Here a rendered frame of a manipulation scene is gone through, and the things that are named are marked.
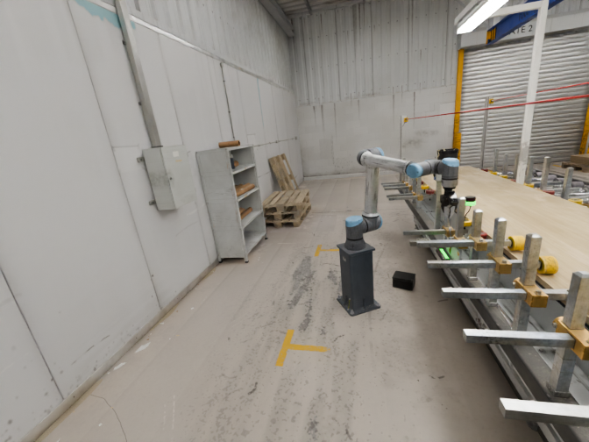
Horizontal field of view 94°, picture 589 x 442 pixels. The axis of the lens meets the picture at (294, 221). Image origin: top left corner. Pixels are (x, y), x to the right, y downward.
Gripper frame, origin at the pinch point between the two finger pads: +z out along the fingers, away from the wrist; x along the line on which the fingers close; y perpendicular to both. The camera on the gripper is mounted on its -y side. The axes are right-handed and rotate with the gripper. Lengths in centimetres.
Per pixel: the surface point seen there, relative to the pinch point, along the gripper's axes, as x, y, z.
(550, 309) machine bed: -27, -57, 26
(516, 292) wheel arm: -2, -78, 5
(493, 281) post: -6, -49, 17
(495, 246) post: -5.8, -49.1, -1.6
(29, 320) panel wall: 258, -78, 29
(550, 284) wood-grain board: -22, -62, 11
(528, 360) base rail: -6, -84, 31
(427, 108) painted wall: -159, 770, -83
